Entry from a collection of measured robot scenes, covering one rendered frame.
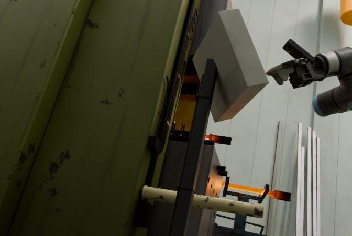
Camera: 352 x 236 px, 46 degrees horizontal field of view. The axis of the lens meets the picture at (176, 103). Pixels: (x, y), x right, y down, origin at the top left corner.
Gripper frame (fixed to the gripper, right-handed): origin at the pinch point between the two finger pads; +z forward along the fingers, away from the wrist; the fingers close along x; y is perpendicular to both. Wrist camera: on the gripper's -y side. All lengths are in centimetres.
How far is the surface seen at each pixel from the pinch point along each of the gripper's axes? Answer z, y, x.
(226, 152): -159, -47, 425
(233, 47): 13.4, -7.5, -6.9
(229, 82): 13.7, -0.1, 3.1
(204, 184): 17, 25, 50
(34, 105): 76, -21, 42
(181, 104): -1, -27, 97
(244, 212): 16.7, 41.1, 21.3
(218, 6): -21, -59, 53
